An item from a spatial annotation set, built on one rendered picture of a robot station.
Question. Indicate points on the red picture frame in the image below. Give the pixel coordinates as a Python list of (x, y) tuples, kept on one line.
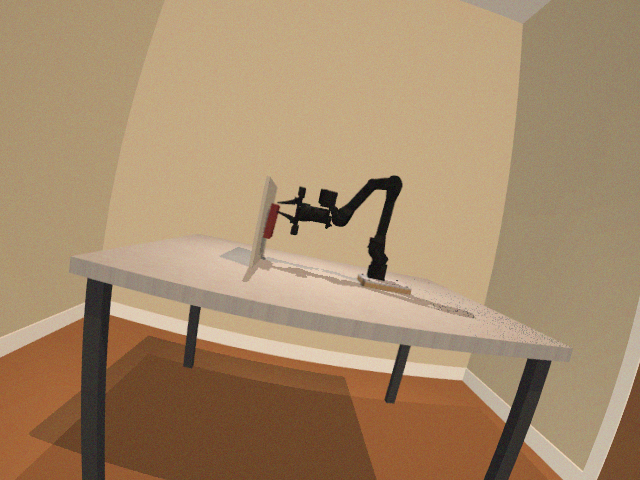
[(271, 221)]

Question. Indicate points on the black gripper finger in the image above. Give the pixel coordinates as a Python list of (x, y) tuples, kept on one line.
[(288, 202), (285, 215)]

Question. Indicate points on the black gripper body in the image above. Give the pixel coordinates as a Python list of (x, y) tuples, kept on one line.
[(306, 213)]

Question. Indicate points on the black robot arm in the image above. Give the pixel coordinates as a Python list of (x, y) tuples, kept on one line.
[(340, 217)]

